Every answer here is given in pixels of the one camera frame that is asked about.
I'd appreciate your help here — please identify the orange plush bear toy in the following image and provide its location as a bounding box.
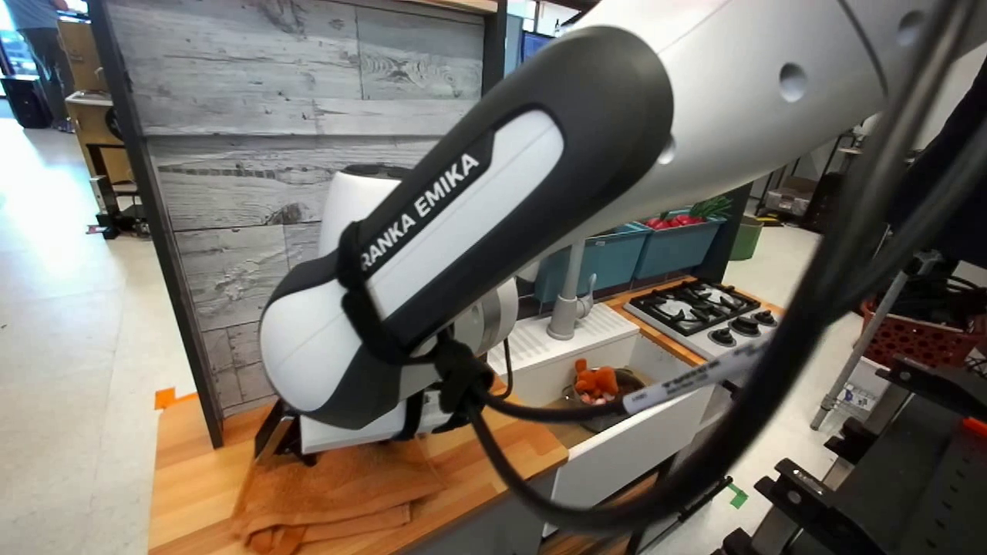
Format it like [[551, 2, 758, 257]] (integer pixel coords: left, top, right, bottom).
[[572, 358, 620, 402]]

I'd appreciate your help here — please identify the orange terry towel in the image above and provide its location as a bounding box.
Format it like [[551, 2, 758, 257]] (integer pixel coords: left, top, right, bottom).
[[231, 439, 472, 555]]

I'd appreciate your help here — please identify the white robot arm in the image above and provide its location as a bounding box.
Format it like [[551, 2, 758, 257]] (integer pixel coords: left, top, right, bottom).
[[260, 0, 944, 452]]

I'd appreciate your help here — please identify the white toy sink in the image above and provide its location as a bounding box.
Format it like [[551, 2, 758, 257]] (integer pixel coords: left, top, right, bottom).
[[483, 301, 716, 512]]

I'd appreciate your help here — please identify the grey toy faucet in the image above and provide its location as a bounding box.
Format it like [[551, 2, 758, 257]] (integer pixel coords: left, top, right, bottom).
[[547, 240, 593, 343]]

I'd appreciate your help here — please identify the left teal planter box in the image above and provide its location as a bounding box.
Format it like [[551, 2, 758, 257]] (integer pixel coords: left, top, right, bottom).
[[532, 221, 648, 301]]

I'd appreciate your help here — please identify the teal planter box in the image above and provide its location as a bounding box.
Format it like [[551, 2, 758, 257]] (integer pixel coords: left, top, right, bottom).
[[532, 221, 648, 301], [636, 213, 722, 277]]

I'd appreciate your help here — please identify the right teal planter box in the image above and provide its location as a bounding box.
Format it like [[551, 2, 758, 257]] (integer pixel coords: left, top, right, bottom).
[[636, 213, 722, 277]]

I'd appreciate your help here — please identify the toy stove top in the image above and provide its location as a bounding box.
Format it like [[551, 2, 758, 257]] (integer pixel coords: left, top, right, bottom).
[[623, 282, 778, 358]]

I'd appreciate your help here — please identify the grey wood backsplash panel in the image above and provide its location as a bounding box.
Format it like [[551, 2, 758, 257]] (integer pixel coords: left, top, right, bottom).
[[101, 0, 487, 412]]

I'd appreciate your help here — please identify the red crate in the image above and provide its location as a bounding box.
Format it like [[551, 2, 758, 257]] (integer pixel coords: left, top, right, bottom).
[[862, 314, 987, 370]]

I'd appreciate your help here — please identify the black metal frame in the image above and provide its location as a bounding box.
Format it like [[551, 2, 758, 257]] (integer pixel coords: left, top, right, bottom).
[[82, 0, 513, 452]]

